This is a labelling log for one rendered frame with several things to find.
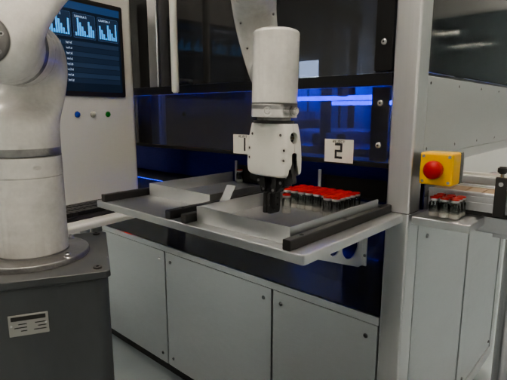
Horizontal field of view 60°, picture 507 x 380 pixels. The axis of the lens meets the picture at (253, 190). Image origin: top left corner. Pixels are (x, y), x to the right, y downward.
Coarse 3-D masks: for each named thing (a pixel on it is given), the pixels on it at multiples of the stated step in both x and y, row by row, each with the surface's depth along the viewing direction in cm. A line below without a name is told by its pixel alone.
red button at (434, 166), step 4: (428, 164) 94; (432, 164) 93; (436, 164) 93; (440, 164) 93; (424, 168) 95; (428, 168) 94; (432, 168) 93; (436, 168) 93; (440, 168) 93; (424, 172) 95; (428, 172) 94; (432, 172) 94; (436, 172) 93; (440, 172) 93; (428, 176) 94; (432, 176) 94; (436, 176) 93
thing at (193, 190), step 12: (168, 180) 131; (180, 180) 134; (192, 180) 138; (204, 180) 142; (216, 180) 146; (228, 180) 150; (156, 192) 124; (168, 192) 121; (180, 192) 117; (192, 192) 114; (204, 192) 130; (216, 192) 130; (240, 192) 117
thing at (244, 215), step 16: (208, 208) 94; (224, 208) 102; (240, 208) 106; (256, 208) 109; (352, 208) 95; (368, 208) 100; (208, 224) 94; (224, 224) 90; (240, 224) 87; (256, 224) 84; (272, 224) 81; (288, 224) 93; (304, 224) 82; (320, 224) 86; (272, 240) 82
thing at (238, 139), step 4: (236, 136) 136; (240, 136) 135; (244, 136) 134; (248, 136) 133; (236, 140) 136; (240, 140) 135; (248, 140) 133; (236, 144) 137; (240, 144) 135; (236, 148) 137; (240, 148) 136; (236, 152) 137; (240, 152) 136; (244, 152) 135
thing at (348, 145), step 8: (328, 144) 114; (344, 144) 111; (352, 144) 109; (328, 152) 114; (336, 152) 113; (344, 152) 111; (352, 152) 110; (328, 160) 115; (336, 160) 113; (344, 160) 112; (352, 160) 110
